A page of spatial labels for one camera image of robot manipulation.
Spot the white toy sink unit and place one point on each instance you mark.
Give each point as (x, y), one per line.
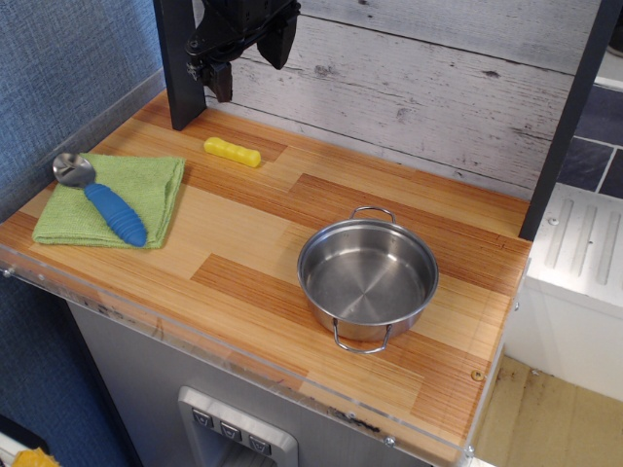
(567, 320)

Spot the yellow toy fry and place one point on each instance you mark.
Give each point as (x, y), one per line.
(218, 147)

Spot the dark upright post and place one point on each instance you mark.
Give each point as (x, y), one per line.
(175, 22)
(588, 67)

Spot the dark right upright post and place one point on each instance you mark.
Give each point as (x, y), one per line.
(588, 67)

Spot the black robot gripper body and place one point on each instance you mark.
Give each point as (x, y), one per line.
(228, 28)

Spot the yellow object bottom left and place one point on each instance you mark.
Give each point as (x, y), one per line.
(34, 458)

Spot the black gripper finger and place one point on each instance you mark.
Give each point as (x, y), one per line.
(217, 76)
(276, 44)

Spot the grey dispenser button panel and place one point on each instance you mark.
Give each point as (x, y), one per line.
(222, 435)

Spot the blue handled metal spoon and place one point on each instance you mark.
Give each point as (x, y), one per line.
(74, 171)

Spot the stainless steel pot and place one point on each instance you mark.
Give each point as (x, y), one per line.
(367, 279)

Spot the dark left upright post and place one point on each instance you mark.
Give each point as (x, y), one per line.
(175, 22)

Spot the green folded cloth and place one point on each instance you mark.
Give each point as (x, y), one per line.
(149, 185)

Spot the clear acrylic edge guard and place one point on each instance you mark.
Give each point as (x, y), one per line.
(216, 328)

